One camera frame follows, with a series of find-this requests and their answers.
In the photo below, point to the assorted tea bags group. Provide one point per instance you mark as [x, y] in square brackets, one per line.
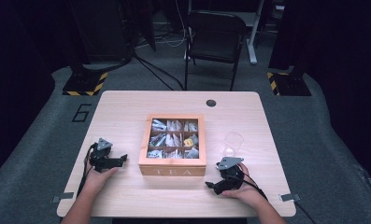
[174, 140]

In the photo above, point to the black folding chair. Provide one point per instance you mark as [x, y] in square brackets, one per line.
[216, 37]

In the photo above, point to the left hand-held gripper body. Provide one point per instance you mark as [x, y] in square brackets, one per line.
[99, 155]

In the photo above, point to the striped black stand base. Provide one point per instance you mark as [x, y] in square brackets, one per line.
[287, 85]
[85, 85]

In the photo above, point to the white desk leg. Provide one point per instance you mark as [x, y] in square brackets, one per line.
[253, 46]

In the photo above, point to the wooden tea box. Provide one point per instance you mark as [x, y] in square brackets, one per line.
[173, 169]

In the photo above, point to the grey metal table clip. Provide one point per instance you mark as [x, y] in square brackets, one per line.
[63, 197]
[289, 197]

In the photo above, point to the person's left hand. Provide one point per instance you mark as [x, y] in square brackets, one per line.
[96, 180]

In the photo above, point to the yellow tea bag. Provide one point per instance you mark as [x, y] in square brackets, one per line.
[188, 142]

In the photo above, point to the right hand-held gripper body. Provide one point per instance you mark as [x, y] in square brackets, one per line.
[231, 177]

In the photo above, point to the clear glass cup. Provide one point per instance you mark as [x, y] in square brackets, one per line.
[233, 143]

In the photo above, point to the person's right hand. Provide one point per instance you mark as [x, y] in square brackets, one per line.
[248, 193]

